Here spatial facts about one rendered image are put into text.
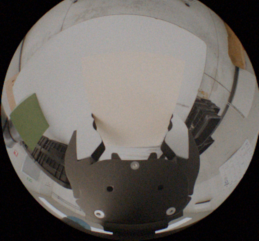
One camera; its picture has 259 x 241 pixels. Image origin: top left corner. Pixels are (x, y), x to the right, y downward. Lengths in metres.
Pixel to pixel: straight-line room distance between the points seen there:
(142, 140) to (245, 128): 2.52
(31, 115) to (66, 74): 0.26
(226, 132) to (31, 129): 3.01
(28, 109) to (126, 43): 0.41
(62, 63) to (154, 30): 0.22
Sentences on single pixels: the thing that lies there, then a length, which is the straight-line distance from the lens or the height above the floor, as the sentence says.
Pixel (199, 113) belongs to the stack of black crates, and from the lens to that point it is 0.69.
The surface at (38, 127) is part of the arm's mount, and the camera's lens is 0.44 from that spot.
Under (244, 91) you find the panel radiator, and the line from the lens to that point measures 2.50.
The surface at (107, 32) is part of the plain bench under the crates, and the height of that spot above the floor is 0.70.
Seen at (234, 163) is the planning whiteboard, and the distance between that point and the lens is 2.75.
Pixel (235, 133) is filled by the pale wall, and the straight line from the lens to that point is 2.60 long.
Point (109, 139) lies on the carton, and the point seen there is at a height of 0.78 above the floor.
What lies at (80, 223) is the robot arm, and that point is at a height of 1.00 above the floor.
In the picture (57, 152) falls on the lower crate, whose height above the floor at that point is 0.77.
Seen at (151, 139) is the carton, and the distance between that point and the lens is 0.15.
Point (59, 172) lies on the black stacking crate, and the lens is 0.47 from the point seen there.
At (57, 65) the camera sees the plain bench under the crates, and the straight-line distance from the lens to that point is 0.25.
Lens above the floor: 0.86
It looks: 57 degrees down
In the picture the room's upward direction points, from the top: 180 degrees clockwise
